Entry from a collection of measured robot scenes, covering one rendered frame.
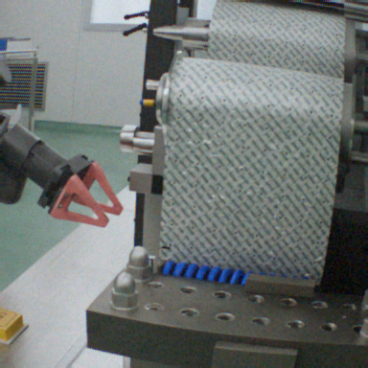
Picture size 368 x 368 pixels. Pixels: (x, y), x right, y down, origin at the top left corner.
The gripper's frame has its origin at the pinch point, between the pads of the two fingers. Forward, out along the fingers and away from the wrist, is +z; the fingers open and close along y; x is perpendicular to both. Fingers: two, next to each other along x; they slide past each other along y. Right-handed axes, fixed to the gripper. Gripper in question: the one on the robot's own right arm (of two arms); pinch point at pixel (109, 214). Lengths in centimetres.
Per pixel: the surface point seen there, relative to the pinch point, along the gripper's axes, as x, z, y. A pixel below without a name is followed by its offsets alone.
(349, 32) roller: 40, 14, -28
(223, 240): 6.0, 14.9, -1.2
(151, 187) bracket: 3.6, 2.0, -8.2
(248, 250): 6.7, 18.5, -1.3
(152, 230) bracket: -2.3, 5.4, -8.9
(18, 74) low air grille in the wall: -194, -248, -548
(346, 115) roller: 30.0, 19.6, -2.4
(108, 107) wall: -172, -140, -552
